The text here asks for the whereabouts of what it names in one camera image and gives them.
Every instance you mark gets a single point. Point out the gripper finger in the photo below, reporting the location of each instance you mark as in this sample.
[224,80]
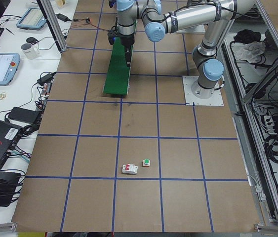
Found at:
[128,55]

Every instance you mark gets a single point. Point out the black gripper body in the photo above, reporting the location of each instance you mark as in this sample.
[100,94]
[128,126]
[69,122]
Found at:
[127,41]

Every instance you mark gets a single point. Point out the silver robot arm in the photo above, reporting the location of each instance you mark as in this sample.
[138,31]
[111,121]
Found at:
[217,14]
[204,56]

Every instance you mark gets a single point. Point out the green conveyor belt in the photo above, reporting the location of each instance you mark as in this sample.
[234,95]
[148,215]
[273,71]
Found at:
[118,74]

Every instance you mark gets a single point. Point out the black computer mouse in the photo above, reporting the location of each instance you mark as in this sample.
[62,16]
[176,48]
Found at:
[32,40]

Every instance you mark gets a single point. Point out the white mug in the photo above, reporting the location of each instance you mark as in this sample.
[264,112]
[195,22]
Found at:
[30,51]

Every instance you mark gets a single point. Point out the far blue teach pendant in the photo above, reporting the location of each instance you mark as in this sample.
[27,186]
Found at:
[33,19]

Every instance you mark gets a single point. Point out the blue teach pendant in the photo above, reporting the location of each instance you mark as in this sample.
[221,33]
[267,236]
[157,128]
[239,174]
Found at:
[9,63]
[33,19]

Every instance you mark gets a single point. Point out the white circuit breaker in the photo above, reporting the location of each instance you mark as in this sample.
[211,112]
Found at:
[129,169]

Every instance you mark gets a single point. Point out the black power adapter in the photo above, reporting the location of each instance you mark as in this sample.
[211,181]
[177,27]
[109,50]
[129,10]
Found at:
[24,115]

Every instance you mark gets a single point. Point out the near blue teach pendant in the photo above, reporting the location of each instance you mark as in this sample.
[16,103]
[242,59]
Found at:
[9,63]

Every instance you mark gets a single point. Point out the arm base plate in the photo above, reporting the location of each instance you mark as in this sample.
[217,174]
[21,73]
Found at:
[198,96]

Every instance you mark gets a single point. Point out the aluminium frame post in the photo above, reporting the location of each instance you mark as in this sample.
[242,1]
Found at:
[52,22]

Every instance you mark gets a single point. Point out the green push button switch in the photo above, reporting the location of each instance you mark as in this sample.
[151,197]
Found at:
[146,163]

